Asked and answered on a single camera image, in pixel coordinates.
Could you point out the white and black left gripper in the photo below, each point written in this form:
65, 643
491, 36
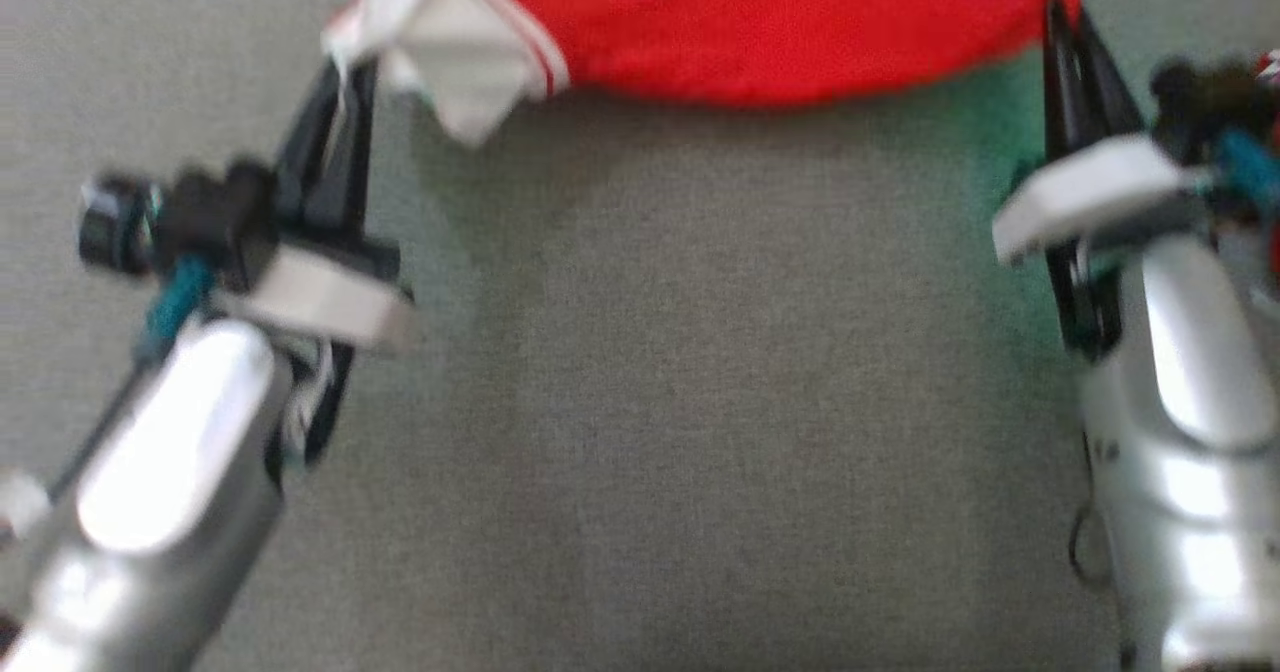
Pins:
325, 297

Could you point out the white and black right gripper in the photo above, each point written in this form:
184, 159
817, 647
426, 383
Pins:
1090, 192

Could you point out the red jersey with white trim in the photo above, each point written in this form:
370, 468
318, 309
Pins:
760, 32

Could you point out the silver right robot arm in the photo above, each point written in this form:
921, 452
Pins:
1190, 432

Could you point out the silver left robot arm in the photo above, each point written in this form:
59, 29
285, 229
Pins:
150, 492

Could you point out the grey fabric sofa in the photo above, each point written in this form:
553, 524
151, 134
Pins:
700, 402

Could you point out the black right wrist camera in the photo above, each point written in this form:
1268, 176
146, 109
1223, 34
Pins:
1205, 92

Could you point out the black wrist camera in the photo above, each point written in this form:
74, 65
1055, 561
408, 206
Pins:
170, 222
1205, 92

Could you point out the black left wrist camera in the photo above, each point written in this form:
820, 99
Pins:
170, 222

